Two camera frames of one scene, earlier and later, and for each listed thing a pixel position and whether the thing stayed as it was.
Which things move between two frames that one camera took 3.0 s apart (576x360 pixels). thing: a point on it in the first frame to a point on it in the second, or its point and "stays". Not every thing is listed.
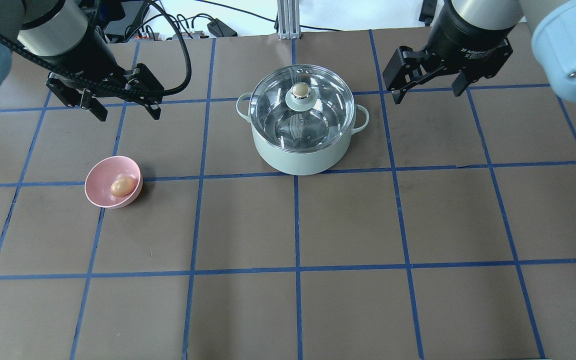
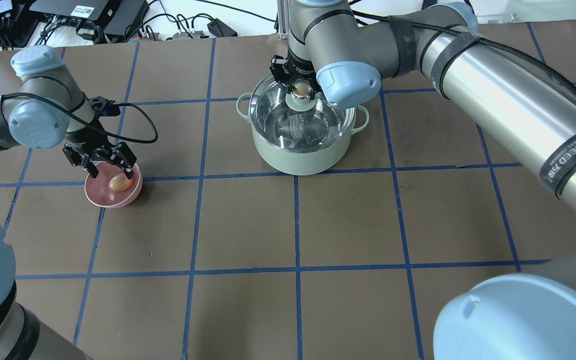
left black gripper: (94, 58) to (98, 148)
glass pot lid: (302, 108) stays
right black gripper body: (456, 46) to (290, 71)
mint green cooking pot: (302, 163) stays
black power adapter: (219, 29) stays
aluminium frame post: (288, 19) stays
